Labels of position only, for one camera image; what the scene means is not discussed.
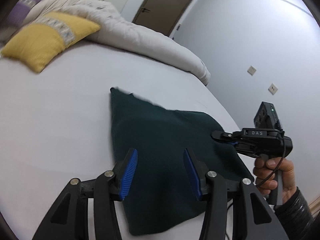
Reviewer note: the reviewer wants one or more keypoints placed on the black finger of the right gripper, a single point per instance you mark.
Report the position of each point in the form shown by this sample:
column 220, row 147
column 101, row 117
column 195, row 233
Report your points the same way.
column 222, row 137

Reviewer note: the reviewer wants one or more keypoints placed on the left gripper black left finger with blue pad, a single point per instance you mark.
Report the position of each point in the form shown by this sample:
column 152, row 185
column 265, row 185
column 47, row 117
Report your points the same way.
column 124, row 172

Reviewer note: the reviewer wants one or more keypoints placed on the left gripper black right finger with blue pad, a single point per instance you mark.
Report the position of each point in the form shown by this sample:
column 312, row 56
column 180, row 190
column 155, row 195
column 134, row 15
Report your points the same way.
column 196, row 172

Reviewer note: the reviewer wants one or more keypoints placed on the dark green knit sweater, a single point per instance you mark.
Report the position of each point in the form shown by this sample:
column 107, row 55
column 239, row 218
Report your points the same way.
column 160, row 195

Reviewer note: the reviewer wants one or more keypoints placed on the black jacket sleeve forearm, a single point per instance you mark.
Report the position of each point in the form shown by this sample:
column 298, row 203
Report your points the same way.
column 295, row 216

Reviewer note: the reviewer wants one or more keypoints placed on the person's right hand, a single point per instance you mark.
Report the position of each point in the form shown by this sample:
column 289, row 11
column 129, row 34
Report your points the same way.
column 262, row 169

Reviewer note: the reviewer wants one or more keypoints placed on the cream white duvet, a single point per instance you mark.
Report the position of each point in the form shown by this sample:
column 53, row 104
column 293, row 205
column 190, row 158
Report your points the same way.
column 117, row 32

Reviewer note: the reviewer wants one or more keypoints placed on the brown wooden door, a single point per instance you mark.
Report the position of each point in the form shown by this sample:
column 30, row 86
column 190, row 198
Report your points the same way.
column 161, row 15

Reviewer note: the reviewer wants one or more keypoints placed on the yellow patterned cushion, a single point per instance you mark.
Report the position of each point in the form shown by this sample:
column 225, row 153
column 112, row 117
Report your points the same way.
column 38, row 43

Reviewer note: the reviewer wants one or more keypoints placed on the purple cushion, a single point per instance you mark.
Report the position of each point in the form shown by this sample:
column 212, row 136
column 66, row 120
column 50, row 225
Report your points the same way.
column 19, row 12

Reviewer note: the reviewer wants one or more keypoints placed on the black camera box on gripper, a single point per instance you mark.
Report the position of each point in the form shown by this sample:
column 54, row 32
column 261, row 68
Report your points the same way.
column 267, row 117

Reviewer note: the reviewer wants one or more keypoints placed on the lower beige wall socket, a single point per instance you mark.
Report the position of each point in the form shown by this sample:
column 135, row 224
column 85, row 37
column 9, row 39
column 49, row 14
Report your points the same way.
column 272, row 89

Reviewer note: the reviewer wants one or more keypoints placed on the beige wall socket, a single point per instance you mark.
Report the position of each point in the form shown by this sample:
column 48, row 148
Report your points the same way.
column 272, row 89
column 251, row 70

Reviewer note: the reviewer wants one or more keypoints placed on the upper beige wall socket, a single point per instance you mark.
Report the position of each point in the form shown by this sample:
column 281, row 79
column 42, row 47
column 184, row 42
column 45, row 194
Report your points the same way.
column 251, row 70

